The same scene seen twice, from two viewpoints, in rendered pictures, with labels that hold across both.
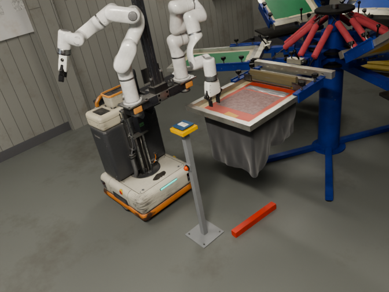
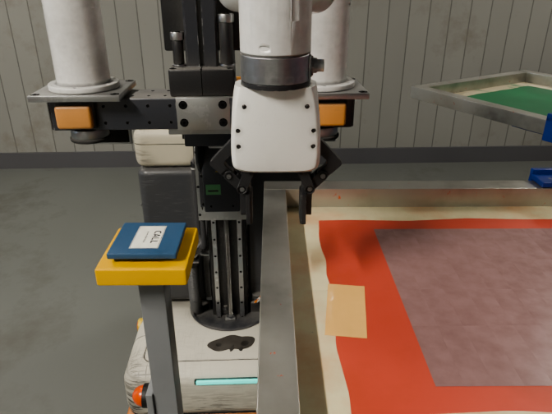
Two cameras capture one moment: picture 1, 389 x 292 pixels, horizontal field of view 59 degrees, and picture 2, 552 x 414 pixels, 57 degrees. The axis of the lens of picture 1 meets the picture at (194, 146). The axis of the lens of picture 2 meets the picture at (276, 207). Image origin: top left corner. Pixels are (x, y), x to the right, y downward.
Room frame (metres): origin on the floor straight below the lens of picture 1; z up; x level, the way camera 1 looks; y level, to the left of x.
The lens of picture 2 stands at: (1.57, -0.50, 1.33)
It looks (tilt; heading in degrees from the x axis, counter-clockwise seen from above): 25 degrees down; 36
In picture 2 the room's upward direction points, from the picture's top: straight up
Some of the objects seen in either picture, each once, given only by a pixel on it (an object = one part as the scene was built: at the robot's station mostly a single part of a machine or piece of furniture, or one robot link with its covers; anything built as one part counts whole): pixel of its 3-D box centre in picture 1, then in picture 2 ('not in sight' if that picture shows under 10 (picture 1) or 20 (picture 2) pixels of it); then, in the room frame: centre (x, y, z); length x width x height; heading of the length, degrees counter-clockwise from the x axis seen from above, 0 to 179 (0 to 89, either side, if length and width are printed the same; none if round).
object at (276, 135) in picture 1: (274, 135); not in sight; (2.04, -0.56, 0.74); 0.46 x 0.04 x 0.42; 127
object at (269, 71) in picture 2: (211, 76); (282, 65); (2.02, -0.18, 1.24); 0.09 x 0.07 x 0.03; 127
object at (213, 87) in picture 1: (212, 86); (275, 121); (2.02, -0.17, 1.18); 0.10 x 0.08 x 0.11; 127
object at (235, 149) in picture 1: (229, 142); not in sight; (2.06, -0.24, 0.74); 0.45 x 0.03 x 0.43; 37
